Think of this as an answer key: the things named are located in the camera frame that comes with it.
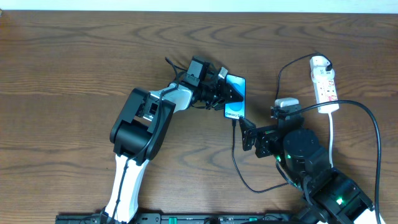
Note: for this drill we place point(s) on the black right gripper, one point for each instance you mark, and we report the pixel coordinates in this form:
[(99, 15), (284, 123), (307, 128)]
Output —
[(261, 140)]

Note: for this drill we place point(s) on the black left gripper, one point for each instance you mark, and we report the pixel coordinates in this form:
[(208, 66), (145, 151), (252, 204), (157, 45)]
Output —
[(217, 94)]

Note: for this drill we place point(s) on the blue Galaxy smartphone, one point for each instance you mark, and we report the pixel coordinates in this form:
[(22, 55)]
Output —
[(235, 107)]

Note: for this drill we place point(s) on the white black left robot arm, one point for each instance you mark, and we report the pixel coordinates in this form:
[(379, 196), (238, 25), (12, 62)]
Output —
[(141, 126)]

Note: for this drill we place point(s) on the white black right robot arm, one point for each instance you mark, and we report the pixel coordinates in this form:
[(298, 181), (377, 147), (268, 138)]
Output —
[(330, 196)]

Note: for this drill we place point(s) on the white USB charger adapter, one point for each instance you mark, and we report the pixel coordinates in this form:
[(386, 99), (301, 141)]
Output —
[(321, 69)]

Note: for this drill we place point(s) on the white power strip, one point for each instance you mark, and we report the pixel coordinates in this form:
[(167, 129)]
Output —
[(325, 91)]

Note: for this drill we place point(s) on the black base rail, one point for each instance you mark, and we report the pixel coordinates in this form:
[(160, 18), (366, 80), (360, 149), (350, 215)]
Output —
[(156, 218)]

